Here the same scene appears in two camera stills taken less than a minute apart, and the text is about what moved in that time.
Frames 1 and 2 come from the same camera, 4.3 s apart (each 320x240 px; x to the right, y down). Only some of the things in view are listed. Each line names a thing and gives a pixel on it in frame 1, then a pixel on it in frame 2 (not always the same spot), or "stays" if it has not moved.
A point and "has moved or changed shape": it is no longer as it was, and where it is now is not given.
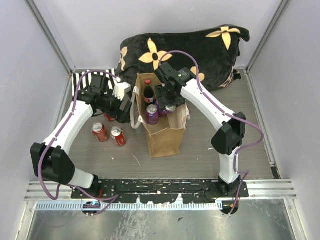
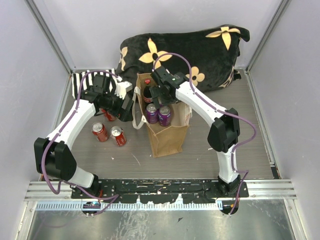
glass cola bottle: [148, 92] stays
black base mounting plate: [159, 190] stays
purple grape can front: [171, 109] -> [164, 116]
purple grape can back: [161, 113] has moved or changed shape
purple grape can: [152, 114] stays
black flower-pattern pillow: [211, 54] stays
